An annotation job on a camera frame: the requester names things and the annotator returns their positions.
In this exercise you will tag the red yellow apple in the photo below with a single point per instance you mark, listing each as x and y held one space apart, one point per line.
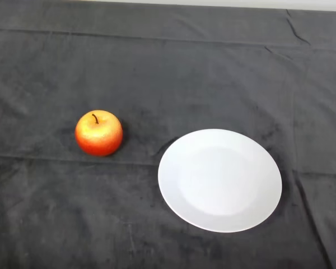
99 137

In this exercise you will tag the white round plate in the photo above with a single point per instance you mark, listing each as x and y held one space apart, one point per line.
220 182

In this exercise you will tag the black cloth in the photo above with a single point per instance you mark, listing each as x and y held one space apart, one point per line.
168 70

